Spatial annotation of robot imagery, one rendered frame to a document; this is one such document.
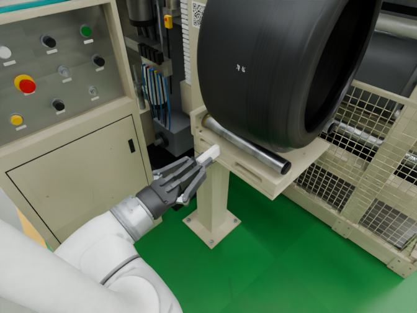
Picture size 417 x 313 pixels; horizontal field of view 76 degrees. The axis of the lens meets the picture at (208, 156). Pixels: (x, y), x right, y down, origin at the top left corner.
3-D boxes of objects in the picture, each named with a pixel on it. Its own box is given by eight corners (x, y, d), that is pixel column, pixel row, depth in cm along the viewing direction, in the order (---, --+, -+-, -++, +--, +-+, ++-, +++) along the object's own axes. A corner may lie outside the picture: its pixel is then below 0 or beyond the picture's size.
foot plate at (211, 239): (182, 221, 170) (182, 218, 168) (211, 197, 183) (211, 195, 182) (211, 249, 156) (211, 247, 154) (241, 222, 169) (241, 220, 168)
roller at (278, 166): (208, 111, 96) (212, 118, 99) (200, 121, 95) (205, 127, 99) (291, 160, 77) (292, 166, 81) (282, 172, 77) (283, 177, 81)
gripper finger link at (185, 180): (163, 188, 60) (167, 192, 59) (200, 160, 65) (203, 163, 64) (167, 197, 63) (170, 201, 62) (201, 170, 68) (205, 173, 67)
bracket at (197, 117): (190, 133, 99) (189, 112, 92) (257, 95, 119) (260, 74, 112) (197, 138, 97) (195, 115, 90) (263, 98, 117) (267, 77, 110)
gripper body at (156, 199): (150, 212, 55) (184, 184, 58) (128, 188, 59) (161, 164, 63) (159, 228, 60) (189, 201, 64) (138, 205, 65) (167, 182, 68)
